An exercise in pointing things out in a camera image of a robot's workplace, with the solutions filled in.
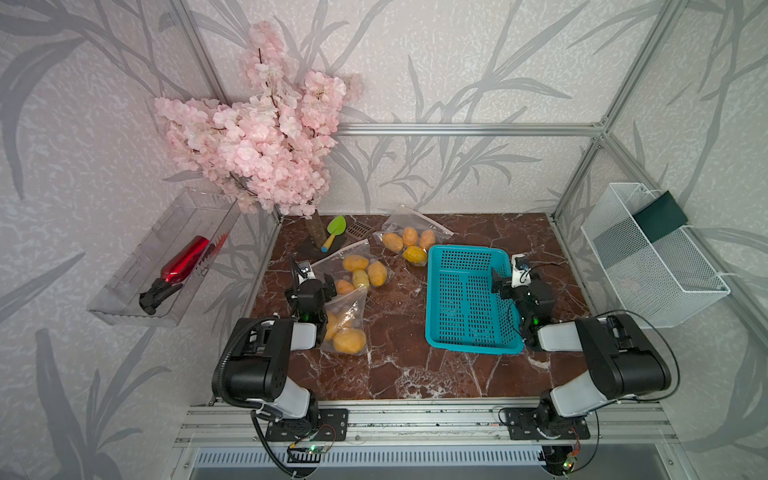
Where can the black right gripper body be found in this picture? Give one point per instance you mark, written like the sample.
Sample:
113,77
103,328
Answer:
519,298

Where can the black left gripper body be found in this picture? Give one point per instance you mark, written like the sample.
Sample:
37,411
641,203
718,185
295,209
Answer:
326,291

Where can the yellow orange potato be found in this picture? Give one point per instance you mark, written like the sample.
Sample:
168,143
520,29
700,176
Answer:
344,287

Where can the clear dotted zipper bag front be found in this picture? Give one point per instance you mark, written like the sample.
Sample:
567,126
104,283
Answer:
350,310

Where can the clear dotted zipper bag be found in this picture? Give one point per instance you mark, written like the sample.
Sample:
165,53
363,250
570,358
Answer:
403,217
378,272
350,310

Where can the green potato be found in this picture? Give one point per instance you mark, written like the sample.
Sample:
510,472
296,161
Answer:
361,279

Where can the clear dotted zipper bag back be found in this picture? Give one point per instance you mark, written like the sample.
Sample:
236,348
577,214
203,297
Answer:
403,217

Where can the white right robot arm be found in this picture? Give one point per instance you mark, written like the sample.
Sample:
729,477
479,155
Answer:
620,360

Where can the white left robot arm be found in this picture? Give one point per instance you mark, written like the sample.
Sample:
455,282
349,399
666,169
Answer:
252,372

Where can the teal plastic basket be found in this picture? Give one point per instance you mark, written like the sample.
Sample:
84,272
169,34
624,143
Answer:
463,314

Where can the red black hair dryer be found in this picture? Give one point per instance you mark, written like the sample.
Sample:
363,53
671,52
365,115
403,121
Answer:
173,274

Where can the artificial pink blossom tree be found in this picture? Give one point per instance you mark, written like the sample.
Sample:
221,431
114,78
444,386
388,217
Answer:
267,152

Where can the dark green card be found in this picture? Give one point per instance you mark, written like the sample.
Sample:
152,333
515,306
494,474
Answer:
661,217

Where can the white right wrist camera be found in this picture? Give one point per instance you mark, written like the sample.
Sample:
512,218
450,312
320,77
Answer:
521,268

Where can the black square tree base plate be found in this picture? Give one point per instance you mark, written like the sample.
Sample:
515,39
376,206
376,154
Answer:
307,250

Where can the green toy shovel yellow handle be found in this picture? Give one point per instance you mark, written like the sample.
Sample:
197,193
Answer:
335,228

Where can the white wire mesh basket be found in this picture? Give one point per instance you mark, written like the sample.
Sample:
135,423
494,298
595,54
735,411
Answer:
668,281

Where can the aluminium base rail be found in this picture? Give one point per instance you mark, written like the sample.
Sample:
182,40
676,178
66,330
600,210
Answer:
451,421

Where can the clear acrylic wall shelf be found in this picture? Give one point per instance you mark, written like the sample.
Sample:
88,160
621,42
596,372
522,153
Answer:
192,213

